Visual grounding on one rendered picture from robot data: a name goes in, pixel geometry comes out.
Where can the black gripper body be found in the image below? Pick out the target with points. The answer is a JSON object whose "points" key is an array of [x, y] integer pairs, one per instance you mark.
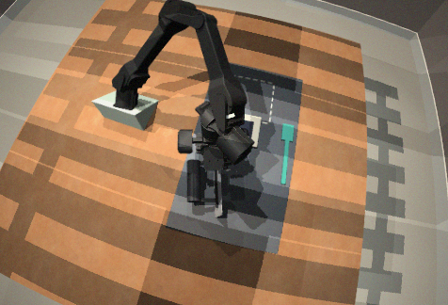
{"points": [[185, 140]]}

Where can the dark grey rectangular mat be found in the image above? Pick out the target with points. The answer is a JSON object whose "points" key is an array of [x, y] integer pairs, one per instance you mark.
{"points": [[253, 199]]}

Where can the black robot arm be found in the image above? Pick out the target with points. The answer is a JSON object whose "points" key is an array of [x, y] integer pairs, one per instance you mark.
{"points": [[226, 94]]}

